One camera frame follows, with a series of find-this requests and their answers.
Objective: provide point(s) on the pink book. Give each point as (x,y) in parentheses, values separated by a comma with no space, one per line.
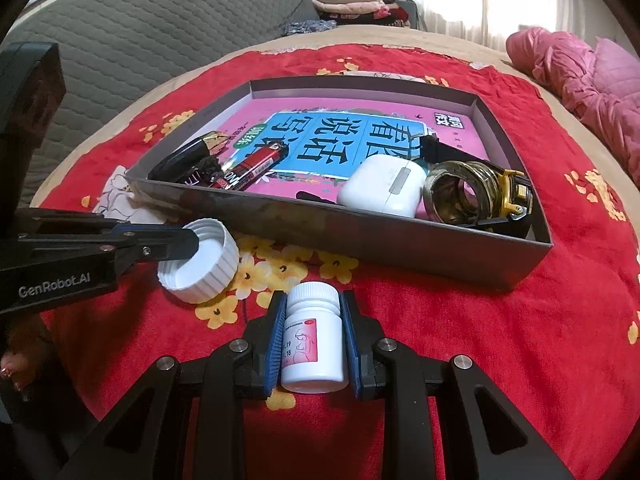
(350,135)

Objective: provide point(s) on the grey quilted sofa cover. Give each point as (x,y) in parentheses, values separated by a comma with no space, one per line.
(150,35)

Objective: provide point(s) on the red black battery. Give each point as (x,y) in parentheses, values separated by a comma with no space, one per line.
(260,160)

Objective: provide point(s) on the grey cardboard box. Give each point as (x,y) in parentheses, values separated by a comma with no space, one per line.
(375,240)

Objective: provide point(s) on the black gold wristwatch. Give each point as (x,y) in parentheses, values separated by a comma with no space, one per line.
(515,190)

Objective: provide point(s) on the pink quilt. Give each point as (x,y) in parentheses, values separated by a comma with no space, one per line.
(590,80)

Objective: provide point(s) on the white earbuds case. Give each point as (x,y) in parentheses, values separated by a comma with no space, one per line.
(380,185)

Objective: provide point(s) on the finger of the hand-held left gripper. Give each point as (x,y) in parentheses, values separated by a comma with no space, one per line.
(145,231)
(170,249)

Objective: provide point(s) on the white pill bottle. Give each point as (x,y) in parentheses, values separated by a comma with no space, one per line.
(312,340)

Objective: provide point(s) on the red floral blanket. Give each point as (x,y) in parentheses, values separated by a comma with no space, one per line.
(500,335)

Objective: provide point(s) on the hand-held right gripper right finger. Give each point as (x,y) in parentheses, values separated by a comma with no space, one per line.
(350,345)

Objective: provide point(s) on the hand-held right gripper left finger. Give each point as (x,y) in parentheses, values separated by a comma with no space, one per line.
(277,345)

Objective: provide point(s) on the white bottle cap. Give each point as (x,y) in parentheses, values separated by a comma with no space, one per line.
(210,270)

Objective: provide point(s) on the white curtain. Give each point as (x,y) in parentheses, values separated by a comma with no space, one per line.
(500,0)

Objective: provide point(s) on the blue floral cloth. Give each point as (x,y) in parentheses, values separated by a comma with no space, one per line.
(307,27)

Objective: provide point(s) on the beige bed sheet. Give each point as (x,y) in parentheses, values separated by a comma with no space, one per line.
(450,40)

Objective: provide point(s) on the person's left hand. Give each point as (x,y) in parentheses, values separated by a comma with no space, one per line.
(15,360)

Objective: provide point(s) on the black battery white print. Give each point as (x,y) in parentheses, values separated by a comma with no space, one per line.
(202,175)

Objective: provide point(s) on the stack of folded clothes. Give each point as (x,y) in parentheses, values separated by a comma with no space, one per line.
(355,2)

